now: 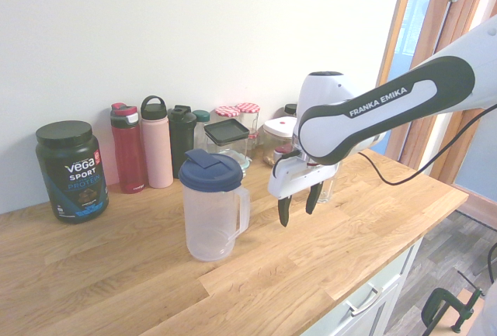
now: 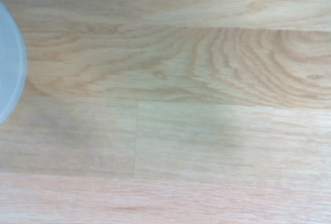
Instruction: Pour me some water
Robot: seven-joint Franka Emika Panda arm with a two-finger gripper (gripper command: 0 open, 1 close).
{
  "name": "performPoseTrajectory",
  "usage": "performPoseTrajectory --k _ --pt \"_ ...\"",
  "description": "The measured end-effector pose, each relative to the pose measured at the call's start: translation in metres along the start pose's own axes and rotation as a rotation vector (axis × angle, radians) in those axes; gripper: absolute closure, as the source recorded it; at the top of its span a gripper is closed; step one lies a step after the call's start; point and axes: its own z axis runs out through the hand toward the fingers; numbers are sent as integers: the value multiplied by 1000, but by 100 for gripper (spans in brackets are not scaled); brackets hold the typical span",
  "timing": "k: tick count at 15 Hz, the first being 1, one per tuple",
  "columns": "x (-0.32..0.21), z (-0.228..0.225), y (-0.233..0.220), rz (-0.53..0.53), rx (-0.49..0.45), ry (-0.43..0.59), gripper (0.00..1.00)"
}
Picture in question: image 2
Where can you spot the clear drinking glass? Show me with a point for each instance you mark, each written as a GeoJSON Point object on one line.
{"type": "Point", "coordinates": [9, 61]}

